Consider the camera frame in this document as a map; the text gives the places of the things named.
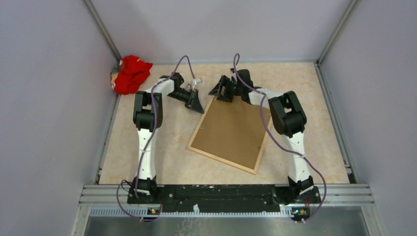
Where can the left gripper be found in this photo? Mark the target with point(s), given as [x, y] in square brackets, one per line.
[193, 103]

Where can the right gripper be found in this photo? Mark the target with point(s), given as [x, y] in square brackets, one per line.
[224, 82]

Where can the brown backing board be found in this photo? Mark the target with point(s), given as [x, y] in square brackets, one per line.
[231, 133]

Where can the wooden picture frame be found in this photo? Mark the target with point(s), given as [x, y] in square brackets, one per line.
[224, 159]

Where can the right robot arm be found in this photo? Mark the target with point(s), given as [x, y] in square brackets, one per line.
[288, 118]

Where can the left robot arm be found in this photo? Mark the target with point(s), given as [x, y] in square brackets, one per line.
[148, 117]

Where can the red cloth doll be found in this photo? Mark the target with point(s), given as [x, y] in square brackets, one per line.
[128, 75]

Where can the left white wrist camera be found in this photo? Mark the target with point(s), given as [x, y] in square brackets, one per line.
[195, 82]

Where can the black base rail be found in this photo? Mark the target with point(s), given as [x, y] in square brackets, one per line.
[234, 198]

